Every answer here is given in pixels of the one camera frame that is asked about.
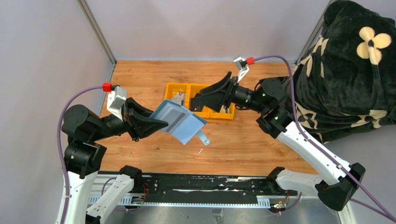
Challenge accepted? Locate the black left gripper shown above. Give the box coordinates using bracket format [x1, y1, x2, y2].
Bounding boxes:
[91, 96, 169, 140]

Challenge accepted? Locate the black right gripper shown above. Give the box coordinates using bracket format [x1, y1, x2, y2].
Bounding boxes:
[195, 71, 267, 114]

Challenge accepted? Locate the blue leather card holder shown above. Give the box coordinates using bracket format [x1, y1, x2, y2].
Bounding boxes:
[150, 99, 211, 146]

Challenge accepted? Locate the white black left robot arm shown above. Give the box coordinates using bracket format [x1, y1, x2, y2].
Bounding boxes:
[57, 98, 168, 224]

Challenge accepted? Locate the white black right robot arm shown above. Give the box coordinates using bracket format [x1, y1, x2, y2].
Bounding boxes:
[195, 73, 365, 211]

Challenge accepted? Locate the black card in tray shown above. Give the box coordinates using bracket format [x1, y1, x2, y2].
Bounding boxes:
[190, 98, 204, 112]

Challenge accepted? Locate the yellow plastic compartment tray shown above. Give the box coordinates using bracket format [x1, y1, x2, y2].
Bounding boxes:
[164, 83, 235, 120]

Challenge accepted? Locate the black floral fleece blanket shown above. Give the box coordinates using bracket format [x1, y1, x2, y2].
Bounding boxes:
[279, 0, 396, 144]

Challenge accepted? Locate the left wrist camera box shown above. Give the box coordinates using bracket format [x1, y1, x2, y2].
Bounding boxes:
[102, 82, 127, 121]

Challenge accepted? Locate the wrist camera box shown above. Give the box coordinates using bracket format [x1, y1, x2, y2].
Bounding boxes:
[102, 82, 127, 121]
[233, 56, 255, 83]

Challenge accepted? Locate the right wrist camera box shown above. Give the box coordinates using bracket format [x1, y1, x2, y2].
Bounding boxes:
[233, 56, 255, 83]

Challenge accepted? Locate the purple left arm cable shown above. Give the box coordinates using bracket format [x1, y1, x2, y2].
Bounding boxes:
[57, 86, 109, 224]

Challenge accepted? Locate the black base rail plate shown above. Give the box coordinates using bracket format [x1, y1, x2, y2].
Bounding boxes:
[130, 173, 298, 205]

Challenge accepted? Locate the aluminium frame post left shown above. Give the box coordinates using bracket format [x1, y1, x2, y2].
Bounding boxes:
[77, 0, 117, 67]

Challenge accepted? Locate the aluminium frame post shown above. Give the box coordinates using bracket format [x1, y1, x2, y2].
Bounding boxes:
[294, 14, 324, 65]
[77, 0, 117, 67]

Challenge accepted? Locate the aluminium frame post right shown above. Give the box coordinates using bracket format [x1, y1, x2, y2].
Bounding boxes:
[294, 14, 324, 65]

